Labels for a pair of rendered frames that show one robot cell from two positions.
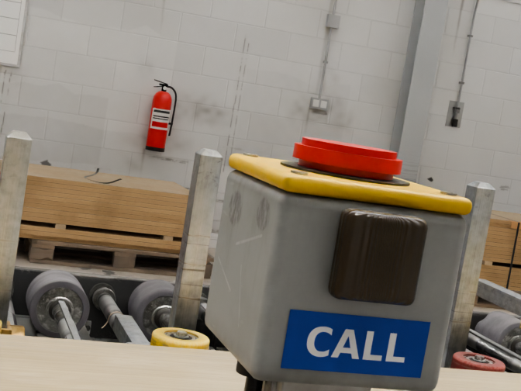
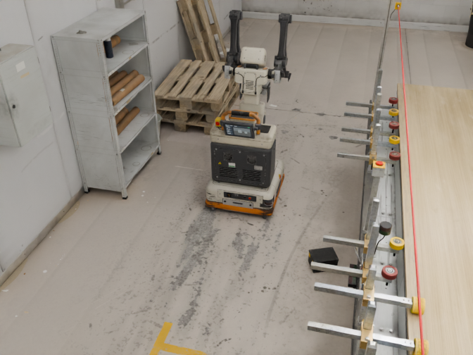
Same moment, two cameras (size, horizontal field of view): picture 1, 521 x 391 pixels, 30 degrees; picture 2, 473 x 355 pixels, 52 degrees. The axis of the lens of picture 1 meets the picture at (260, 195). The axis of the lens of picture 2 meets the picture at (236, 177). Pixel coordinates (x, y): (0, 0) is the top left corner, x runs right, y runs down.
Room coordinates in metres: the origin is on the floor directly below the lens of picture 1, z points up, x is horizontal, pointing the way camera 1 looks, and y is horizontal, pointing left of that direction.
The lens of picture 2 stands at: (0.97, -2.52, 2.74)
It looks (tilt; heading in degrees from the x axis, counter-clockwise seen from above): 34 degrees down; 123
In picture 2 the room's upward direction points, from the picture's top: straight up
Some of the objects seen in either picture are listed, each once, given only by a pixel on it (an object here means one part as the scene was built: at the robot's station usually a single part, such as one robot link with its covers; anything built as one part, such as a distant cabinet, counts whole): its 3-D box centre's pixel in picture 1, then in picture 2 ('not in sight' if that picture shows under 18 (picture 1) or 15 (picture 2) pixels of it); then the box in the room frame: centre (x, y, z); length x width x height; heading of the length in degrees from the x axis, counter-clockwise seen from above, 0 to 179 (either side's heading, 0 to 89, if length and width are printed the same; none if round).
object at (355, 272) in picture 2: not in sight; (350, 272); (0.45, -0.58, 0.84); 0.43 x 0.03 x 0.04; 18
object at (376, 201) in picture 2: not in sight; (370, 231); (0.44, -0.28, 0.91); 0.04 x 0.04 x 0.48; 18
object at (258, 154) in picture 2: not in sight; (244, 148); (-1.00, 0.63, 0.59); 0.55 x 0.34 x 0.83; 18
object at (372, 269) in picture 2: not in sight; (366, 301); (0.60, -0.75, 0.87); 0.04 x 0.04 x 0.48; 18
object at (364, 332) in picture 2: not in sight; (366, 333); (0.68, -1.01, 0.95); 0.14 x 0.06 x 0.05; 108
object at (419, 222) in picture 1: (377, 257); not in sight; (0.32, -0.04, 1.20); 0.03 x 0.01 x 0.03; 108
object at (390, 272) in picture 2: not in sight; (388, 277); (0.63, -0.52, 0.85); 0.08 x 0.08 x 0.11
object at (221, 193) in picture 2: not in sight; (240, 196); (-0.90, 0.41, 0.23); 0.41 x 0.02 x 0.08; 18
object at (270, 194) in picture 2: not in sight; (246, 182); (-1.03, 0.72, 0.16); 0.67 x 0.64 x 0.25; 108
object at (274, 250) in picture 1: (327, 275); (378, 169); (0.36, -0.03, 1.18); 0.07 x 0.07 x 0.08; 18
